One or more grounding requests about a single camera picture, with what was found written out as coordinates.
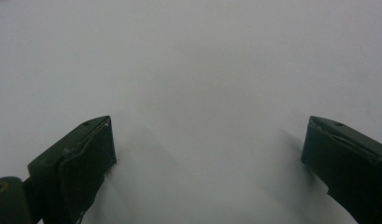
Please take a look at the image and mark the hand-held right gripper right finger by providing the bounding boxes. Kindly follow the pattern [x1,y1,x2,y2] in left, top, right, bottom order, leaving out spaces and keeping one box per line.
[301,116,382,224]

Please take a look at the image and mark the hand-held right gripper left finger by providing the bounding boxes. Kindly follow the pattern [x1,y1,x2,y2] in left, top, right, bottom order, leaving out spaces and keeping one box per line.
[27,115,117,224]

